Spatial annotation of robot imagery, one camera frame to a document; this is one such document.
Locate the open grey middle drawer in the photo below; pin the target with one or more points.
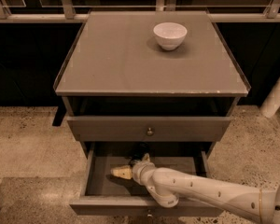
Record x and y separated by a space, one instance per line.
103 194

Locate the brass drawer knob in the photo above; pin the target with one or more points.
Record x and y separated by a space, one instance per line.
149 214
150 131

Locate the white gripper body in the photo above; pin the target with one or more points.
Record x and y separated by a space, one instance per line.
137 170

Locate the brass top drawer knob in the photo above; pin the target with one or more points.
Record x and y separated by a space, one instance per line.
150 131

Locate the white pillar post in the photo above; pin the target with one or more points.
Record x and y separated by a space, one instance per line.
272 102

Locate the white ceramic bowl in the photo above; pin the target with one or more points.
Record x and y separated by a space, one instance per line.
169 35

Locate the metal railing frame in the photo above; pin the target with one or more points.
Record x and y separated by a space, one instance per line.
167 10

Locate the grey top drawer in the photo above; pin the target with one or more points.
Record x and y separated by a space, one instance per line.
132 129

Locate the green soda can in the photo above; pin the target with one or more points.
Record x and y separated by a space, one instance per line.
140 150

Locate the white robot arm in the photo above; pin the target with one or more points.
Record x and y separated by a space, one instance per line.
167 185

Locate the grey drawer cabinet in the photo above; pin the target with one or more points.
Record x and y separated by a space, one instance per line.
117 69

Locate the brass middle drawer knob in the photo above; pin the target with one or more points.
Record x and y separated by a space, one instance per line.
149 214

